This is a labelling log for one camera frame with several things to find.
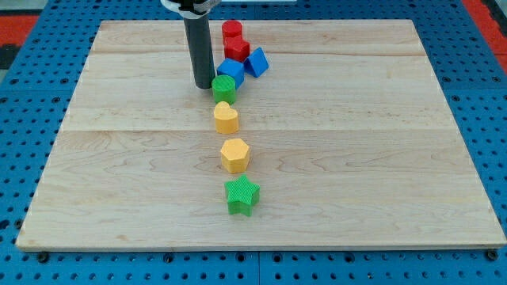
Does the blue triangle block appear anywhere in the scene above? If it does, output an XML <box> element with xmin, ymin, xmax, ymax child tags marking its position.
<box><xmin>243</xmin><ymin>47</ymin><xmax>269</xmax><ymax>78</ymax></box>

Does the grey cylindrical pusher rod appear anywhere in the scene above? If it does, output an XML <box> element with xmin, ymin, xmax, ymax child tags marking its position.
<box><xmin>184</xmin><ymin>15</ymin><xmax>215</xmax><ymax>89</ymax></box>

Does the yellow heart block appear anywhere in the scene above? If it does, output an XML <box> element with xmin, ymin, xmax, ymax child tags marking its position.
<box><xmin>213</xmin><ymin>101</ymin><xmax>239</xmax><ymax>134</ymax></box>

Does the red cylinder block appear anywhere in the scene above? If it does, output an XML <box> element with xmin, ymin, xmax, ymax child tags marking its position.
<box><xmin>221</xmin><ymin>20</ymin><xmax>242</xmax><ymax>43</ymax></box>

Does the blue cube block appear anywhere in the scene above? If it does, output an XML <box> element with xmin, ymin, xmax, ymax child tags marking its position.
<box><xmin>217</xmin><ymin>58</ymin><xmax>245</xmax><ymax>89</ymax></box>

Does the yellow hexagon block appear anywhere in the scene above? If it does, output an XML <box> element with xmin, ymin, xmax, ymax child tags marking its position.
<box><xmin>220</xmin><ymin>139</ymin><xmax>250</xmax><ymax>173</ymax></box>

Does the green star block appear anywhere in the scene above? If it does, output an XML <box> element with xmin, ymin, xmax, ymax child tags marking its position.
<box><xmin>224</xmin><ymin>174</ymin><xmax>261</xmax><ymax>217</ymax></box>

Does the green cylinder block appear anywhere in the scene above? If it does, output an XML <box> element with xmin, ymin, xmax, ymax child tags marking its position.
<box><xmin>212</xmin><ymin>74</ymin><xmax>236</xmax><ymax>105</ymax></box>

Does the red cube block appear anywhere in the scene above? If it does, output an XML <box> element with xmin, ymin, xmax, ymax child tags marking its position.
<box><xmin>224</xmin><ymin>36</ymin><xmax>250</xmax><ymax>63</ymax></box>

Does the light wooden board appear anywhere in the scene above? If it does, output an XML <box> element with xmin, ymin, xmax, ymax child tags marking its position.
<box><xmin>16</xmin><ymin>20</ymin><xmax>506</xmax><ymax>252</ymax></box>

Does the white robot wrist flange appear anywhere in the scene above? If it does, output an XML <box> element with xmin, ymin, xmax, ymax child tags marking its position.
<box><xmin>160</xmin><ymin>0</ymin><xmax>222</xmax><ymax>20</ymax></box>

